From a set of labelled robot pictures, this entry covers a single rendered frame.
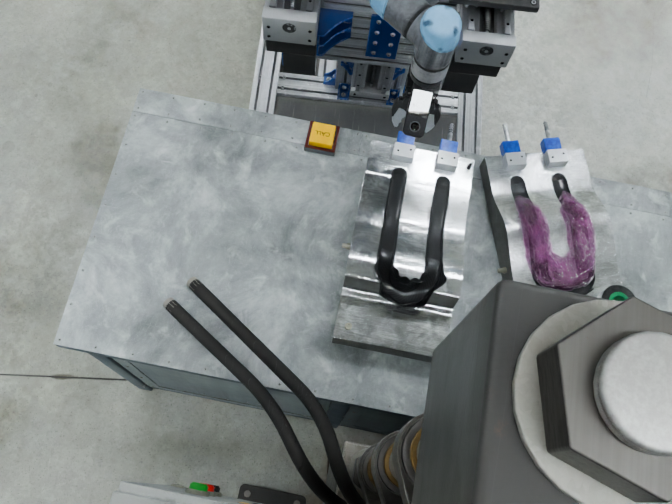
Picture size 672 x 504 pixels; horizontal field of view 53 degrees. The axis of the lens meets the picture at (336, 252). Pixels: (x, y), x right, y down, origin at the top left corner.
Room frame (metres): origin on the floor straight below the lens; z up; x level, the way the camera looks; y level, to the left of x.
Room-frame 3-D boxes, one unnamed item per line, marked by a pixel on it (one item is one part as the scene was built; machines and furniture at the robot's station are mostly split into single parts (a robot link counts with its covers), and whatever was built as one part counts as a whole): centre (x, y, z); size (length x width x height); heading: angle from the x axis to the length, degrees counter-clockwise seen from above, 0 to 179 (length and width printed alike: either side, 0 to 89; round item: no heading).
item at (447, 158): (0.86, -0.23, 0.89); 0.13 x 0.05 x 0.05; 178
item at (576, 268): (0.67, -0.52, 0.90); 0.26 x 0.18 x 0.08; 15
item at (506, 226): (0.67, -0.52, 0.86); 0.50 x 0.26 x 0.11; 15
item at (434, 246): (0.61, -0.17, 0.92); 0.35 x 0.16 x 0.09; 178
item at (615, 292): (0.51, -0.64, 0.93); 0.08 x 0.08 x 0.04
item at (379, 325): (0.59, -0.16, 0.87); 0.50 x 0.26 x 0.14; 178
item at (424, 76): (0.84, -0.12, 1.23); 0.08 x 0.08 x 0.05
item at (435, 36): (0.85, -0.12, 1.31); 0.09 x 0.08 x 0.11; 53
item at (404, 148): (0.87, -0.12, 0.89); 0.13 x 0.05 x 0.05; 178
